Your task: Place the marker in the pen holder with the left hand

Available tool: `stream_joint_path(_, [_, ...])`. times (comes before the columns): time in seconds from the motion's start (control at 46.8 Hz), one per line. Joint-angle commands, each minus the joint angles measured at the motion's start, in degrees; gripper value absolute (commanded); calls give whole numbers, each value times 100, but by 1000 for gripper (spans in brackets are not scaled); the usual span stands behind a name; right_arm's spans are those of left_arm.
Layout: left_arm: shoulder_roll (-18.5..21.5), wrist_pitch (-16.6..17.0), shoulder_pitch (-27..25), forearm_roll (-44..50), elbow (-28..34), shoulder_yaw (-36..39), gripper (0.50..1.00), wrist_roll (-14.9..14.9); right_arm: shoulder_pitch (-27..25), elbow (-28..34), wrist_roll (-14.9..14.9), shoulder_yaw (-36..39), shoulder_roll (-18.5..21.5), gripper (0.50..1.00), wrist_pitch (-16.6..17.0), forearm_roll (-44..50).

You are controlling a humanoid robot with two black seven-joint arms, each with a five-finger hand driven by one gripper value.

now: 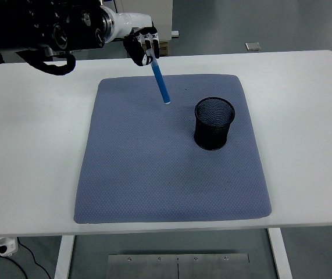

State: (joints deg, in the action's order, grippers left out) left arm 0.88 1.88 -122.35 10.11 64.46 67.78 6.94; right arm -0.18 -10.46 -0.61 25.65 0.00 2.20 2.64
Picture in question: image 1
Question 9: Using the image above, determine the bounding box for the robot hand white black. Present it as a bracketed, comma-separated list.
[110, 11, 160, 67]

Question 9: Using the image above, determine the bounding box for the blue marker pen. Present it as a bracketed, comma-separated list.
[149, 56, 172, 105]

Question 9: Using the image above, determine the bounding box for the black mesh pen holder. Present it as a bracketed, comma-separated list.
[194, 96, 236, 151]

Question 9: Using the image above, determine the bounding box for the white cabinet panel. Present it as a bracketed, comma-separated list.
[116, 0, 174, 44]

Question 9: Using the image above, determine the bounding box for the cardboard box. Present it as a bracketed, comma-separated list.
[156, 40, 170, 56]

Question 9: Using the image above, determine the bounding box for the blue-grey textured mat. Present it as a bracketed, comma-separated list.
[74, 74, 273, 224]

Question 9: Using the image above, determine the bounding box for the white table leg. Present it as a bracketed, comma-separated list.
[267, 228, 293, 279]
[53, 234, 76, 279]

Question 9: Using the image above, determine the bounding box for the grey metal plate with screws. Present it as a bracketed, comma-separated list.
[106, 253, 279, 279]

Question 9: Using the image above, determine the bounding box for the white power strip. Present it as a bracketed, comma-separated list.
[0, 237, 19, 256]

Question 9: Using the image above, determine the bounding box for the black floor cable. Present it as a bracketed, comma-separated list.
[0, 239, 52, 279]

